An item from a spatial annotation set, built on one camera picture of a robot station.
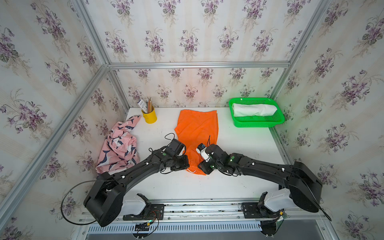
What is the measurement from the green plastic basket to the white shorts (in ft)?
0.05

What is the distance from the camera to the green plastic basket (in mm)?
1065

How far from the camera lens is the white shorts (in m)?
1.12
